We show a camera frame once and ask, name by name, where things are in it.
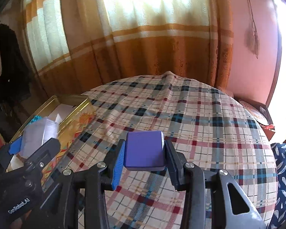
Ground orange cream curtain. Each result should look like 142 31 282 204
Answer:
21 0 234 96

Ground plaid tablecloth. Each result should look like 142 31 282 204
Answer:
45 72 277 228

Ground cyan toy brick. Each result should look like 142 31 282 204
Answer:
28 115 43 124

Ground blue feather pattern cushion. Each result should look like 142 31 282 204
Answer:
269 143 286 228

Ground gold metal tin box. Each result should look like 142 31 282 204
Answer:
7 95 96 184

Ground hanging jackets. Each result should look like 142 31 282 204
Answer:
0 24 30 106

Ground hanging wall tassel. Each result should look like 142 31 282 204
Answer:
245 0 259 59

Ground purple cube block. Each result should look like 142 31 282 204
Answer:
124 131 166 171

